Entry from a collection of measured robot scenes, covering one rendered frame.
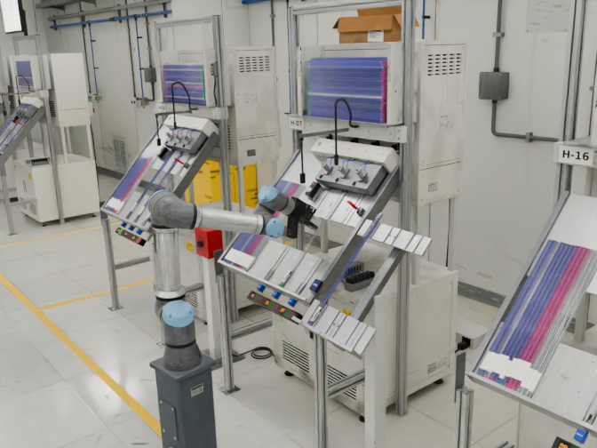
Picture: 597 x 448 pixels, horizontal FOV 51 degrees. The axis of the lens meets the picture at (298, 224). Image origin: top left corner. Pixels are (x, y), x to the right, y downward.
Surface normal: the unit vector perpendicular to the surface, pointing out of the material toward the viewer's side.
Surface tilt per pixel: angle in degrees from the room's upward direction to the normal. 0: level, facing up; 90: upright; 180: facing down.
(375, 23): 76
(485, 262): 90
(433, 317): 90
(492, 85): 90
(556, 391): 44
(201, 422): 90
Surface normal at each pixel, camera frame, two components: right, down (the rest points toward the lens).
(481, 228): -0.78, 0.19
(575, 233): -0.56, -0.55
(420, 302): 0.63, 0.19
